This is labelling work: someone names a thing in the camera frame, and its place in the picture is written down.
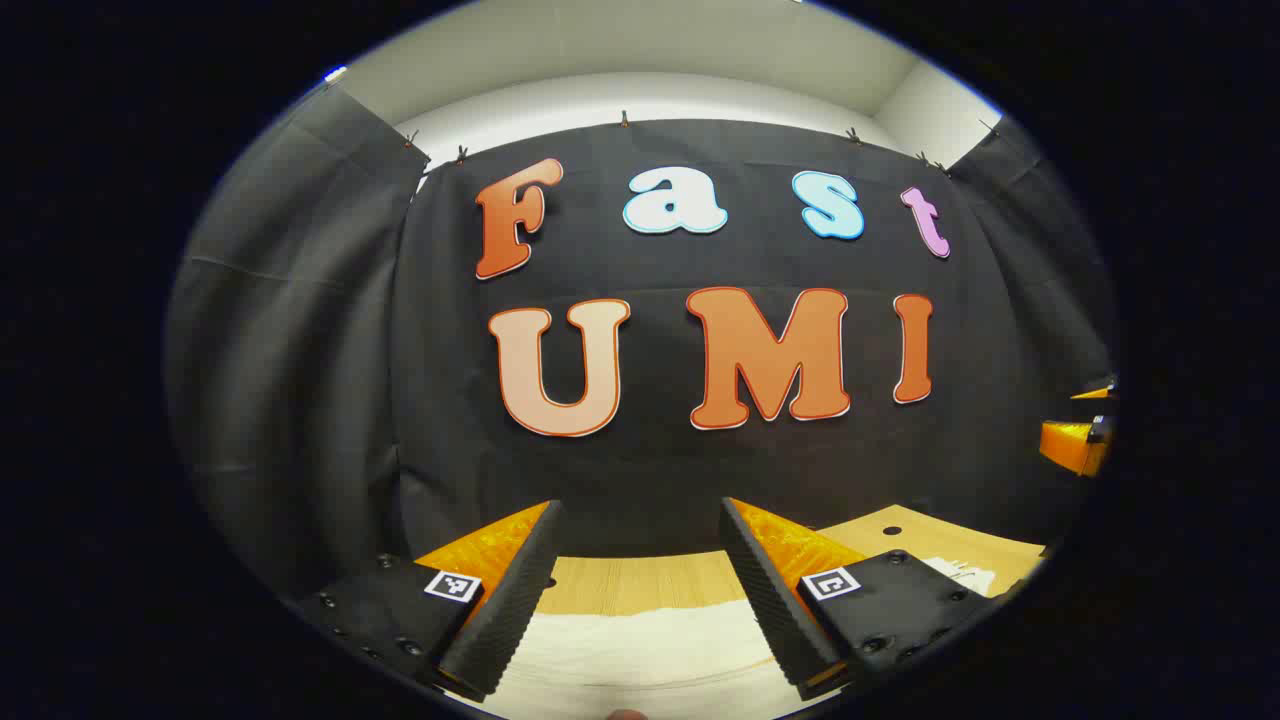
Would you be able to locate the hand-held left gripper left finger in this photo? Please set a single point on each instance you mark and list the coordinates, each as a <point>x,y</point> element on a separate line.
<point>515,600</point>

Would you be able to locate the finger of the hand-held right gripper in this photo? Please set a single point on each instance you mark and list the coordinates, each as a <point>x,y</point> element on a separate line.
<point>1070,445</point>
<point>1098,393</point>

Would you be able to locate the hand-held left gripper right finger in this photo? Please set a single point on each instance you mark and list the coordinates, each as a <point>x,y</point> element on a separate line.
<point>775,610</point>

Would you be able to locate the black backdrop cloth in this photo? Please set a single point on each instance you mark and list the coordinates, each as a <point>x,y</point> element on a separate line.
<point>650,450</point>

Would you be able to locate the row of small cloth clips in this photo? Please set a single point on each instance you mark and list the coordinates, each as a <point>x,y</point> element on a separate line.
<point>624,119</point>

